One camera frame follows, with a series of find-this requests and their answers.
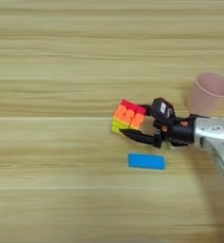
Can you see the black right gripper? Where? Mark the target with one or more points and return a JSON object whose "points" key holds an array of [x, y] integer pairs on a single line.
{"points": [[182, 133]]}

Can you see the multicolour puzzle cube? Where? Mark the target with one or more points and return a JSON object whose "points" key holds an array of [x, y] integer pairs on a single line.
{"points": [[128, 116]]}

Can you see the blue rectangular block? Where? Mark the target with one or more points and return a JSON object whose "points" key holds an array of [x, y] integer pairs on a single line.
{"points": [[146, 161]]}

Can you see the pink plastic cup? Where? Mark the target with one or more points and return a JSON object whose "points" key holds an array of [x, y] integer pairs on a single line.
{"points": [[209, 95]]}

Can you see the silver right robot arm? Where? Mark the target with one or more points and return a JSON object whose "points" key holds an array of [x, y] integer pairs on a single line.
{"points": [[216, 136]]}

